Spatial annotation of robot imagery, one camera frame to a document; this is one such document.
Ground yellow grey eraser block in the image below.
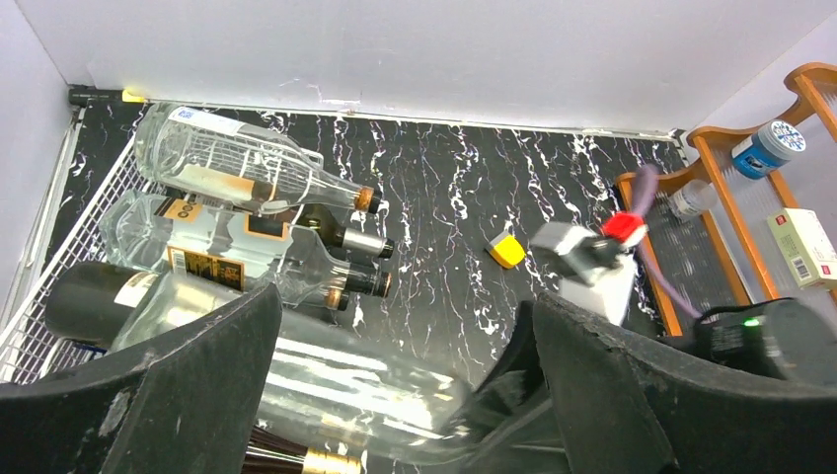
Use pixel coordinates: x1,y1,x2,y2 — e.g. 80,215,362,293
486,231,527,269

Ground brown gold-capped bottle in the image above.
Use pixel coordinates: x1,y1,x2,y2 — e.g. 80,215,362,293
241,427,362,474

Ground clear round glass bottle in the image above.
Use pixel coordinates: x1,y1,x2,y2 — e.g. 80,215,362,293
133,103,383,214

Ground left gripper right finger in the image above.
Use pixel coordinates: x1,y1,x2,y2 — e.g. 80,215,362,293
533,294,836,473

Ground white wire wine rack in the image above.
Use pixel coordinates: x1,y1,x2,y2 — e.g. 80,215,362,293
1,103,159,385

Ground white red small box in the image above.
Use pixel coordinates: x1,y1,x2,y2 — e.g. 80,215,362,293
766,207,836,290

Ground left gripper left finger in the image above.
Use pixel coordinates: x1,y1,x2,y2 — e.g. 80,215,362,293
1,285,282,473

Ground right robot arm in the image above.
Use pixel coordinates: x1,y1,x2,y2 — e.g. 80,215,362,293
657,297,836,389

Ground small clear glass jar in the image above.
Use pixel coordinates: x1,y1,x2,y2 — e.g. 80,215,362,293
667,180,718,222

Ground clear square liquor bottle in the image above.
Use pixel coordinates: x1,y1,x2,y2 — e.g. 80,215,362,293
98,190,392,310

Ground dark silver-capped wine bottle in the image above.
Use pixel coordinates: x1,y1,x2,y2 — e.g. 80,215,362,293
292,203,395,259

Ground orange wooden tiered shelf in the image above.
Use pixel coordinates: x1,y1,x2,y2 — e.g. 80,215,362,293
639,62,836,336

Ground clear tall glass bottle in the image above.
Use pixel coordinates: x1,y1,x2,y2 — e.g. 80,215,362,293
111,271,524,467

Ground dark green wine bottle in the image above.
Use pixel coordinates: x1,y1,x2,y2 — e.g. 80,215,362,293
43,261,197,352

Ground blue white lidded jar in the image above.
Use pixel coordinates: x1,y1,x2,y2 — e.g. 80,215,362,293
730,119,806,180

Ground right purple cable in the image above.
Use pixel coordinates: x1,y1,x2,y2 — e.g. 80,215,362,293
631,163,704,322

